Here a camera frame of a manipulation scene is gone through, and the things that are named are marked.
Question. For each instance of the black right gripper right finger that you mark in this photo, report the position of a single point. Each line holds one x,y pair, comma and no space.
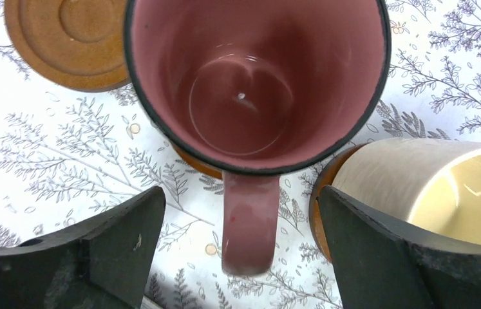
383,262

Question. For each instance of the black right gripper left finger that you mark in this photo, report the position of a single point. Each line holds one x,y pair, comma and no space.
101,262

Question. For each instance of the brown wooden coaster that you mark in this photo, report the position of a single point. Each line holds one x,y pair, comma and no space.
77,44
198,165
325,177

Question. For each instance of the cream yellow mug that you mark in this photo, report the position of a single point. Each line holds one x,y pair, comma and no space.
431,183

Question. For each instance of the pink mug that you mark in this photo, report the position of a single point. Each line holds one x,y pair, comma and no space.
257,89

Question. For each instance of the floral patterned tablecloth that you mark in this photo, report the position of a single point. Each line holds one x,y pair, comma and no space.
66,156

